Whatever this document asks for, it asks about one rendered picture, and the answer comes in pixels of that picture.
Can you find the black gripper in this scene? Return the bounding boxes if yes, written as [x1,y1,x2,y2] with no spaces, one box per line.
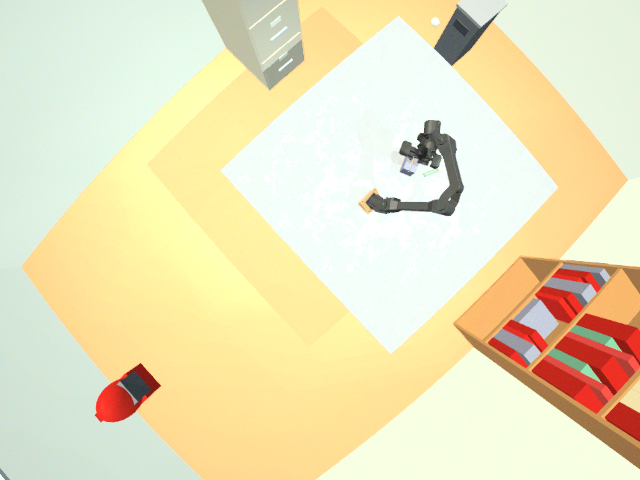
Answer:
[399,140,442,169]

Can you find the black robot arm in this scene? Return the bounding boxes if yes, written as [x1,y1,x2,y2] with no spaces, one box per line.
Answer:
[366,120,465,216]

